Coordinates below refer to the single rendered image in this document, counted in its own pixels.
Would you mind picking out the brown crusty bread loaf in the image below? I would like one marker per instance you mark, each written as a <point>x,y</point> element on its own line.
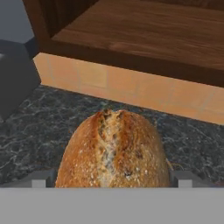
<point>113,151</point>

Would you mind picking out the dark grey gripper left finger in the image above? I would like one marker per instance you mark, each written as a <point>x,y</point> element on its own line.
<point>39,178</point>

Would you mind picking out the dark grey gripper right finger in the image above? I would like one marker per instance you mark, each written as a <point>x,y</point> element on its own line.
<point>186,178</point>

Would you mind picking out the dark grey appliance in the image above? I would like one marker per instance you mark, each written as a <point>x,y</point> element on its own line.
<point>14,78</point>

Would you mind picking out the brown wooden cabinet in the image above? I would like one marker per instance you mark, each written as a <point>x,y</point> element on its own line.
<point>140,35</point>

